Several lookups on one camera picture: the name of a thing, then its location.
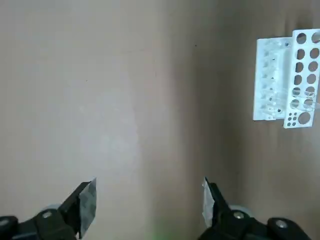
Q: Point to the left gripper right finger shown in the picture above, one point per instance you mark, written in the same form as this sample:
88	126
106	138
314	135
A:
240	225

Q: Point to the white plastic test tube rack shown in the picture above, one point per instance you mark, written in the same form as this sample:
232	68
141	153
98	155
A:
270	75

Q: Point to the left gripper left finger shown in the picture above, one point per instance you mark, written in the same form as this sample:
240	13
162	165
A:
50	225

